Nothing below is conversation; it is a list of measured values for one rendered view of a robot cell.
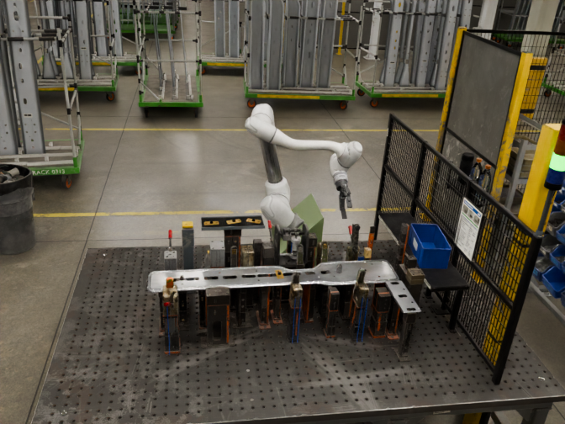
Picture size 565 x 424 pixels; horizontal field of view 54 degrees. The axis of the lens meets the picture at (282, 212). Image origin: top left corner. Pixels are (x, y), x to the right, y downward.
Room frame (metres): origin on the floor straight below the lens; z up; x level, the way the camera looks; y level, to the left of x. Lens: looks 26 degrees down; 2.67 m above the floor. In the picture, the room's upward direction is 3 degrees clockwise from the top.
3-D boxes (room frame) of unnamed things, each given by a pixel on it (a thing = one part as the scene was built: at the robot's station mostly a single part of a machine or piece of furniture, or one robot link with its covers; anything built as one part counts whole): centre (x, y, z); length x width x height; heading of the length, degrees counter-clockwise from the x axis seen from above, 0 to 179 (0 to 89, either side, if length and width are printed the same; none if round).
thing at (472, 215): (2.71, -1.02, 1.30); 0.23 x 0.02 x 0.31; 11
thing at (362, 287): (2.48, -0.44, 0.87); 0.12 x 0.09 x 0.35; 11
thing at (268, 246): (2.79, 0.07, 0.89); 0.13 x 0.11 x 0.38; 11
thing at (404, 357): (2.35, -0.69, 0.84); 0.11 x 0.06 x 0.29; 11
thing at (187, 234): (2.84, 0.54, 0.92); 0.08 x 0.08 x 0.44; 11
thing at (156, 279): (2.59, 0.02, 1.00); 1.38 x 0.22 x 0.02; 101
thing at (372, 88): (10.46, -2.26, 0.88); 1.91 x 1.01 x 1.76; 102
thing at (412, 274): (2.62, -0.75, 0.88); 0.08 x 0.08 x 0.36; 11
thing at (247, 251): (2.72, 0.19, 0.89); 0.13 x 0.11 x 0.38; 11
